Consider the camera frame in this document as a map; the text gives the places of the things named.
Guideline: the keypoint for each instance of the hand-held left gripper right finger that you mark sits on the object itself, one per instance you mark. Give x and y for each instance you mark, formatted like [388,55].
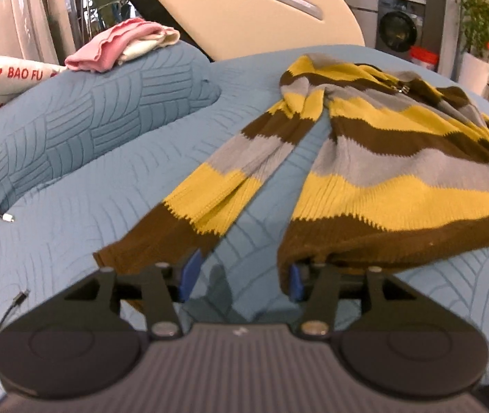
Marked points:
[295,284]

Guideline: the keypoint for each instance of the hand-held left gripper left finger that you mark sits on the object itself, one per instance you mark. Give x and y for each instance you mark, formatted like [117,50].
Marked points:
[189,277]

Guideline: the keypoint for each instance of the striped knit sweater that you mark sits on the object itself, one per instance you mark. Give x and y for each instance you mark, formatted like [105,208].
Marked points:
[377,180]

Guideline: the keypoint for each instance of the blue quilted sofa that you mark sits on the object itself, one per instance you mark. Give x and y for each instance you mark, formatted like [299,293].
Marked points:
[98,189]

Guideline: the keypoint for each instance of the blue quilted sofa cushion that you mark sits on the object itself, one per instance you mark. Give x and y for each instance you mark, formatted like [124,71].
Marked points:
[98,107]

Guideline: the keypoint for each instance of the cream folded cloth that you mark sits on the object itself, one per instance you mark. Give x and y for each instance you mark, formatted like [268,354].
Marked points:
[154,45]

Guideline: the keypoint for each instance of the pink folded cloth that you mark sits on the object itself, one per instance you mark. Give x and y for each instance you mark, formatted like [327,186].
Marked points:
[102,49]

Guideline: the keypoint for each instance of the red bucket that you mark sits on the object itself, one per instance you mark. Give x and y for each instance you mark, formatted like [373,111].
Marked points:
[425,62]

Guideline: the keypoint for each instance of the white bag with red print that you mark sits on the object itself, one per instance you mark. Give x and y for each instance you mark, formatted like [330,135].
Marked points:
[7,86]

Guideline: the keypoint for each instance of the beige massage chair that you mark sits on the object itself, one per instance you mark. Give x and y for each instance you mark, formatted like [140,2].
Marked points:
[235,17]

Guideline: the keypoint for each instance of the grey washing machine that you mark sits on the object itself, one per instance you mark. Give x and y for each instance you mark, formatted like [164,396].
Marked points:
[399,30]

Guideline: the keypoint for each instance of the white tall plant pot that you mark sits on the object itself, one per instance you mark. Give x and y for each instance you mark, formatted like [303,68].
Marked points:
[474,73]

